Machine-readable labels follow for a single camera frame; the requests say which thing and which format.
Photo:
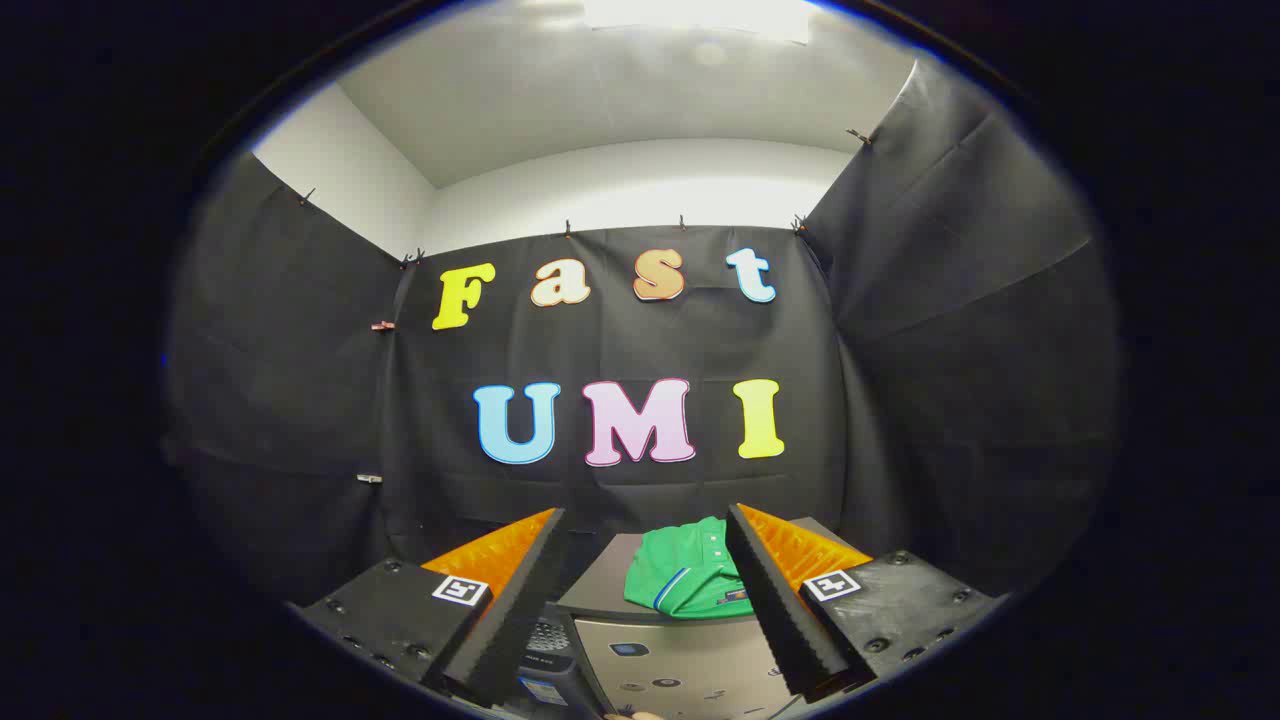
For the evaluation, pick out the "green polo shirt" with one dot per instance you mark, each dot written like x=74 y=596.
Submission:
x=680 y=572

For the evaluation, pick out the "black backdrop cloth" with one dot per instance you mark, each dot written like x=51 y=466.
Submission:
x=640 y=340

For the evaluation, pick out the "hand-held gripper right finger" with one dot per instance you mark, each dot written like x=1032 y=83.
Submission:
x=775 y=610

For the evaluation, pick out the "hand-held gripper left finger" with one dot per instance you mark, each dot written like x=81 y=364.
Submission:
x=520 y=610

